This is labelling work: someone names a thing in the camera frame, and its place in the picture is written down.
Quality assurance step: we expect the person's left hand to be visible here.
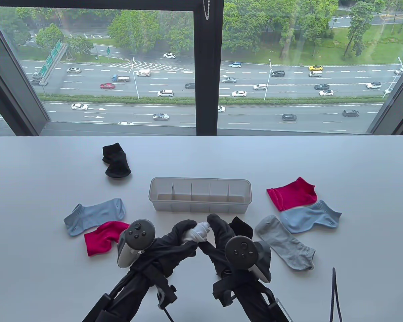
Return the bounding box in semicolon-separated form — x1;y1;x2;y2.
134;220;198;279

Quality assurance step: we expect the person's right hand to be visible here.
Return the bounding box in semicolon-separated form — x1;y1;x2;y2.
198;214;237;277

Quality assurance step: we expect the black sock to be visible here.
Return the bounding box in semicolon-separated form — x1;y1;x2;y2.
229;216;254;240
102;143;132;179

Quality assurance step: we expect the grey sock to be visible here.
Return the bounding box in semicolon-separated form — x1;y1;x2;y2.
255;215;316;271

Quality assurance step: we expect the red sock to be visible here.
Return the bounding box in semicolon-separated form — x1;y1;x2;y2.
84;221;131;257
266;177;318;212

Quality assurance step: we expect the light blue sock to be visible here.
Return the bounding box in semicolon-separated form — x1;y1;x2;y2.
63;198;126;236
279;200;342;234

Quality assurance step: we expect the person's right forearm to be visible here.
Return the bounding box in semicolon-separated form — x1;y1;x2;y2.
218;275;289;322

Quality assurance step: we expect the person's left forearm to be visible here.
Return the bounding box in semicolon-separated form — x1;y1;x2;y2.
82;265;170;322

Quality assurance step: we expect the grey handheld controller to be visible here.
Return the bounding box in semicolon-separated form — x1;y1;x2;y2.
224;236;272;283
117;219;156;269

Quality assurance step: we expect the clear plastic divided organizer box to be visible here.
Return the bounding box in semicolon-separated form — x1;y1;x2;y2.
149;177;252;214

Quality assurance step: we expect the black box with white label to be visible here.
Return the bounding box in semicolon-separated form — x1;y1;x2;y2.
270;297;294;322

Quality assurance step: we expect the green road sign gantry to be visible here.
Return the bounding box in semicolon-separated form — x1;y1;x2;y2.
39;40;69;84

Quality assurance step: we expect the thin black cable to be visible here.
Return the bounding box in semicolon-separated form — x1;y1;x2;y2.
329;267;342;322

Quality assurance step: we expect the dark window frame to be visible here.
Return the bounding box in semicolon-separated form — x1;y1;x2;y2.
0;0;403;136

